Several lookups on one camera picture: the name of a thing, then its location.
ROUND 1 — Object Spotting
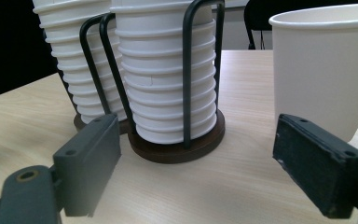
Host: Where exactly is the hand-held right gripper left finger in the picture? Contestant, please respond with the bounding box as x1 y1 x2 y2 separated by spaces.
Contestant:
52 113 122 217

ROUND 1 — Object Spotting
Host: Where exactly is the stack of white paper cups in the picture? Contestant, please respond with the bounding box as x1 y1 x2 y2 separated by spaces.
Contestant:
32 0 129 125
109 0 217 145

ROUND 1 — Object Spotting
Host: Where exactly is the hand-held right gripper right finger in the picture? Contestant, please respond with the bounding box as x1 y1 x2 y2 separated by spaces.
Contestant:
272 113 358 219

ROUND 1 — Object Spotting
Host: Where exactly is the white desk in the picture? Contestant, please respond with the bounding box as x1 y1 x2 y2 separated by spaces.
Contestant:
224 0 250 9

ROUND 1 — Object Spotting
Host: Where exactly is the single white paper cup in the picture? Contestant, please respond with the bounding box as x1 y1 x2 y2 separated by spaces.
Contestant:
268 3 358 143

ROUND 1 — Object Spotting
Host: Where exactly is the black chair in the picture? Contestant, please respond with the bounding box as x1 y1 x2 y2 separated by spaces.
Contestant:
243 0 358 50

